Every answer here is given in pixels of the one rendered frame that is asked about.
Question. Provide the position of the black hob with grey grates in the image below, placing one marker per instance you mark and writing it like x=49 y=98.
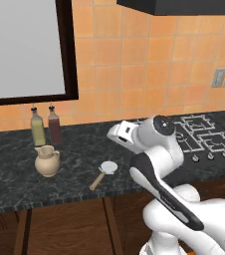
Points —
x=204 y=136

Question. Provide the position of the dark wood drawer front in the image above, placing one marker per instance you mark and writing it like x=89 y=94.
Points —
x=68 y=229

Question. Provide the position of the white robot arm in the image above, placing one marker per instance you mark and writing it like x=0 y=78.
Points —
x=164 y=156

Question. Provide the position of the black range hood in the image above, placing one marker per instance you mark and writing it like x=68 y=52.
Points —
x=184 y=6

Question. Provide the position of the dark red vinegar bottle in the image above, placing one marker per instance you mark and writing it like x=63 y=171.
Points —
x=54 y=130

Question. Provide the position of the beige ceramic jug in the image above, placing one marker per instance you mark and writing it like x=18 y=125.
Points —
x=47 y=163

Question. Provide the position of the yellow oil bottle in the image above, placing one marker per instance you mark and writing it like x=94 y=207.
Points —
x=38 y=131

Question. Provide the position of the window with dark frame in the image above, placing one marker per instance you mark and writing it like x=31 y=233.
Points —
x=21 y=46

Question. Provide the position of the dark wood cupboard door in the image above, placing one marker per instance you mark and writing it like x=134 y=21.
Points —
x=131 y=219
x=217 y=189
x=0 y=234

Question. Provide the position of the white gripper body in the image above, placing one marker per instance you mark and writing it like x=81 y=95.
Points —
x=120 y=137

